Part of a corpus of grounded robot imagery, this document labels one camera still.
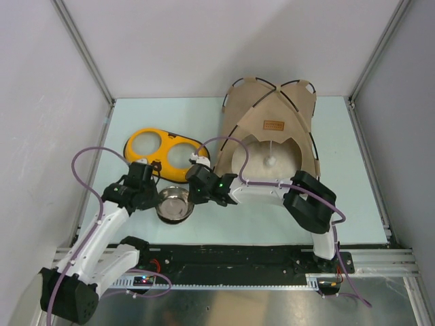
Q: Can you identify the stainless steel pet bowl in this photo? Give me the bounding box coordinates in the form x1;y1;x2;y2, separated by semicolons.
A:
156;186;194;225

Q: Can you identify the yellow pet bowl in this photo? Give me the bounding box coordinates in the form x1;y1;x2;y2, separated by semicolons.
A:
123;128;210;184

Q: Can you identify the cream plush cushion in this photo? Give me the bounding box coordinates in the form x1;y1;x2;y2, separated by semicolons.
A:
242;137;302;180

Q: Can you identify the beige fabric pet tent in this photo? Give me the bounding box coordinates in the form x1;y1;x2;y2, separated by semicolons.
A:
213;77;321;184

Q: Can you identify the black tent pole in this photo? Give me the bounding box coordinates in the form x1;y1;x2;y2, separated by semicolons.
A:
215;77;315;164
222;78;320;177

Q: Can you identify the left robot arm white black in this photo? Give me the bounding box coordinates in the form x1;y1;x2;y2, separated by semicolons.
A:
39;159;158;325

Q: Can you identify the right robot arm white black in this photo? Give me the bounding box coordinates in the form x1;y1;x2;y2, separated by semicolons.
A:
186;164;338;272

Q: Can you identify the white pompom toy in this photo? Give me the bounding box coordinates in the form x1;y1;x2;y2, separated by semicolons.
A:
264;141;277;168

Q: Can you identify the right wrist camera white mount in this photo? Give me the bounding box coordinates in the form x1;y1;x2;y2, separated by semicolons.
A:
189;153;211;168

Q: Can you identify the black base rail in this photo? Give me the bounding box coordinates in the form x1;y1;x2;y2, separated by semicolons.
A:
136;244;355;287

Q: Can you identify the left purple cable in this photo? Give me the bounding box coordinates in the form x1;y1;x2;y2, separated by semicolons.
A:
46;145;173;326

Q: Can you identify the purple cable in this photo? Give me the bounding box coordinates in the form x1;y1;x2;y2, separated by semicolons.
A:
195;136;373;308
46;145;173;326

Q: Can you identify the white slotted cable duct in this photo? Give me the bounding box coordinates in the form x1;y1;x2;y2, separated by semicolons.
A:
110;274;340;291

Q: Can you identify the left aluminium frame post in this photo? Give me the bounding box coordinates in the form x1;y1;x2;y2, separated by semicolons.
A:
50;0;115;107

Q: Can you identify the aluminium frame post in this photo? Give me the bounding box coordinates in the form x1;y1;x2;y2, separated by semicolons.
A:
50;0;115;107
347;0;414;108

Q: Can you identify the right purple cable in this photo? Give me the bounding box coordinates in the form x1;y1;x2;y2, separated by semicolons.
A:
195;136;373;308

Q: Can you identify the right aluminium frame post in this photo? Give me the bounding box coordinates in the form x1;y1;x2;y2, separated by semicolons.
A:
347;0;414;108

